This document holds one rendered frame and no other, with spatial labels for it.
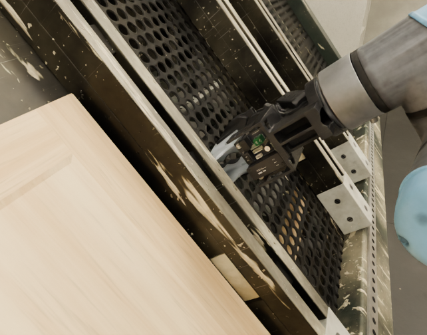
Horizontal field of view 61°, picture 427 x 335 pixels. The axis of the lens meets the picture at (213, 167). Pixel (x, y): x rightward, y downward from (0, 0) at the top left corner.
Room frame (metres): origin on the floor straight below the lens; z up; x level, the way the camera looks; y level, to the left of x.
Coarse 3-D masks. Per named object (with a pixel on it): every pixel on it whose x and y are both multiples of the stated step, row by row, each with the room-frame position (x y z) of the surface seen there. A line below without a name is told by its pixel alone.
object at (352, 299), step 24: (360, 144) 1.13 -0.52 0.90; (360, 192) 0.83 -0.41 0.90; (384, 216) 0.82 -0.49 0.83; (360, 240) 0.63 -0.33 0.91; (384, 240) 0.71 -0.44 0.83; (360, 264) 0.55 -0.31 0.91; (384, 264) 0.62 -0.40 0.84; (360, 288) 0.49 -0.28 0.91; (384, 288) 0.54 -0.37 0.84; (360, 312) 0.43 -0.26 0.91; (384, 312) 0.48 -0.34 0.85
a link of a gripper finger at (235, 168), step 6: (228, 162) 0.46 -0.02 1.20; (234, 162) 0.45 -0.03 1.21; (240, 162) 0.44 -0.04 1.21; (228, 168) 0.45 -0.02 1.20; (234, 168) 0.45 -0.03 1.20; (240, 168) 0.43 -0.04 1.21; (246, 168) 0.42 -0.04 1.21; (228, 174) 0.44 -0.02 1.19; (234, 174) 0.43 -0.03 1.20; (240, 174) 0.42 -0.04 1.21; (234, 180) 0.41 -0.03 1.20
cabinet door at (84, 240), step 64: (0, 128) 0.30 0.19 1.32; (64, 128) 0.35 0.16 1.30; (0, 192) 0.25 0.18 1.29; (64, 192) 0.29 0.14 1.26; (128, 192) 0.34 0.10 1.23; (0, 256) 0.21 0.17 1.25; (64, 256) 0.24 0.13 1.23; (128, 256) 0.28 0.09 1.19; (192, 256) 0.32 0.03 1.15; (0, 320) 0.17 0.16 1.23; (64, 320) 0.20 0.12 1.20; (128, 320) 0.22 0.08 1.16; (192, 320) 0.26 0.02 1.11; (256, 320) 0.31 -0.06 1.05
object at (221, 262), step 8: (216, 256) 0.35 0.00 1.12; (224, 256) 0.35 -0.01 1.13; (216, 264) 0.35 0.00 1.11; (224, 264) 0.35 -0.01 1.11; (232, 264) 0.34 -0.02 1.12; (224, 272) 0.35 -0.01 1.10; (232, 272) 0.34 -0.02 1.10; (232, 280) 0.34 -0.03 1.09; (240, 280) 0.34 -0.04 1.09; (240, 288) 0.34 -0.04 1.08; (248, 288) 0.33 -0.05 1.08; (248, 296) 0.33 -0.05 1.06; (256, 296) 0.33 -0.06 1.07
